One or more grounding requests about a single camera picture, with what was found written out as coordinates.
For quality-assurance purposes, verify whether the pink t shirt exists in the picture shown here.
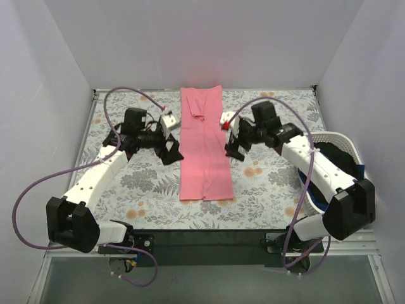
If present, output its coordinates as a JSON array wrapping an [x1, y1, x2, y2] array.
[[180, 85, 234, 201]]

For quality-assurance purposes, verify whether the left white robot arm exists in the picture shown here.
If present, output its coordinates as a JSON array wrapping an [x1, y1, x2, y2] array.
[[46, 108, 183, 253]]

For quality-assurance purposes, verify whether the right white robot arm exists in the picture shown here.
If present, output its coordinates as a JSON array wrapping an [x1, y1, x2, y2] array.
[[220, 98, 376, 242]]

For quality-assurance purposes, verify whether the floral tablecloth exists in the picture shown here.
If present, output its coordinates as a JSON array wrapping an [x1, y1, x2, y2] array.
[[79, 89, 326, 230]]

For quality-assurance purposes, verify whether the white laundry basket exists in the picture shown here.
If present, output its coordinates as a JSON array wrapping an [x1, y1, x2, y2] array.
[[303, 131, 368, 215]]

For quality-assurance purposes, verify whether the black garment in basket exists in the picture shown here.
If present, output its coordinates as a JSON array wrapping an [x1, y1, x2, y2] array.
[[303, 141, 360, 206]]

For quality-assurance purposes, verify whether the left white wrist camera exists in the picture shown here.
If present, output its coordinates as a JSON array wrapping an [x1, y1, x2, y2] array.
[[161, 109, 181, 131]]

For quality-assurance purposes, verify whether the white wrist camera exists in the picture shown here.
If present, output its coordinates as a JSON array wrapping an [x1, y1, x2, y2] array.
[[220, 111, 239, 136], [161, 109, 181, 131]]

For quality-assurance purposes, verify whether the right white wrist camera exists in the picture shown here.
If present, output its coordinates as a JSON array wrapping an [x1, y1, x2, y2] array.
[[220, 111, 239, 136]]

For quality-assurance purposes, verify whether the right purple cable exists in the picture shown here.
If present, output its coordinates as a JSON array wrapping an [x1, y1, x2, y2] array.
[[226, 97, 332, 277]]

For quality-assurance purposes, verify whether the purple cable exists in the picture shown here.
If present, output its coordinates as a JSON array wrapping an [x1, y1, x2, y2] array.
[[11, 86, 168, 288], [226, 97, 332, 277]]

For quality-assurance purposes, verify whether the aluminium frame rail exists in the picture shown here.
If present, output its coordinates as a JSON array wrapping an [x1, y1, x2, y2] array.
[[45, 229, 379, 257]]

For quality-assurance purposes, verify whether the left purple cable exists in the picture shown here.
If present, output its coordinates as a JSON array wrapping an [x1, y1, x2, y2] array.
[[11, 86, 168, 288]]

